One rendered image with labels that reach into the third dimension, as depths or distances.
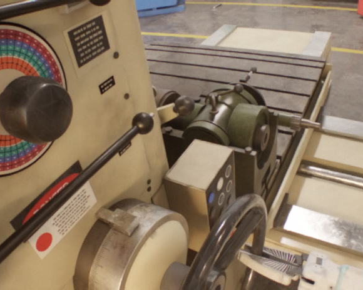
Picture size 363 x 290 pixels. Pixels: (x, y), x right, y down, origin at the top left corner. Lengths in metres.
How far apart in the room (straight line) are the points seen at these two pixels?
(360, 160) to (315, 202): 0.38
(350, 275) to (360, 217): 0.85
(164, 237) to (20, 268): 0.23
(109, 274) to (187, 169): 0.30
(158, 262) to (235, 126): 0.52
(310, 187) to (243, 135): 0.71
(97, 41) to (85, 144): 0.15
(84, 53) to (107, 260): 0.32
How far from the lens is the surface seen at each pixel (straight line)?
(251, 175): 0.99
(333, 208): 1.53
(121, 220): 0.54
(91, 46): 0.49
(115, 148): 0.48
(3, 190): 0.44
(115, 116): 0.55
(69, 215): 0.53
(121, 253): 0.54
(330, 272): 0.69
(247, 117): 0.96
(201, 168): 0.73
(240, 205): 0.47
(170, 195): 0.75
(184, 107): 0.66
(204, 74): 1.89
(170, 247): 0.58
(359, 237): 1.42
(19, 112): 0.33
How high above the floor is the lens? 1.83
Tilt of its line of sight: 36 degrees down
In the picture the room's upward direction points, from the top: 11 degrees counter-clockwise
